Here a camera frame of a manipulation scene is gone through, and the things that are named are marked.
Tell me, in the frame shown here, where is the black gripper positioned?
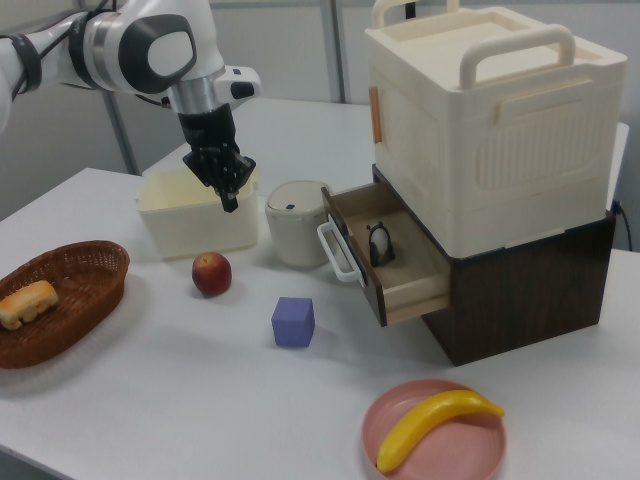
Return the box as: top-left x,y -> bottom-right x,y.
177,102 -> 259,214

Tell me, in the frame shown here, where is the wooden drawer with white handle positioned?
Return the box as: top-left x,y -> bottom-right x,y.
316,182 -> 454,328

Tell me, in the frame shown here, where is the cream open plastic bin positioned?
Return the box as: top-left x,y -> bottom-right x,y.
136,168 -> 261,260

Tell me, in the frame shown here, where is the small cream trash can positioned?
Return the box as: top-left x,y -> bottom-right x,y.
263,179 -> 331,267

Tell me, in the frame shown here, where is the red apple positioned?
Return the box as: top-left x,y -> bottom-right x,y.
191,251 -> 233,297

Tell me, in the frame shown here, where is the purple cube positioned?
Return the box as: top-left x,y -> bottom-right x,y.
270,296 -> 316,349

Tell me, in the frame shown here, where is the black white penguin toy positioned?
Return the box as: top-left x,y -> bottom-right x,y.
366,219 -> 398,266

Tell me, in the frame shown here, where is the brown wicker basket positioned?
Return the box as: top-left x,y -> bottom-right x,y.
0,240 -> 131,370

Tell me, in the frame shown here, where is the toasted bread piece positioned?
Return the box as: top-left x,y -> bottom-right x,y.
0,279 -> 60,331

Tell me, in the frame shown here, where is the cream plastic storage box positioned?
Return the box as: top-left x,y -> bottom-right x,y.
363,0 -> 629,259

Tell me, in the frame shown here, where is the dark wooden cabinet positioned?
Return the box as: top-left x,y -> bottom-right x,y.
372,164 -> 617,367

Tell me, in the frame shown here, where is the yellow banana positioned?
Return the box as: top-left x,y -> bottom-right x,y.
375,388 -> 506,473

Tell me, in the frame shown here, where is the pink plate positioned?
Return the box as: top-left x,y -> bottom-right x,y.
361,378 -> 509,480

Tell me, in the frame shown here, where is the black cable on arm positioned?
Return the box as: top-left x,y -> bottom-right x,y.
9,0 -> 126,96

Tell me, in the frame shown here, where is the black wall cable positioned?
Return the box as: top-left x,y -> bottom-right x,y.
612,199 -> 632,251

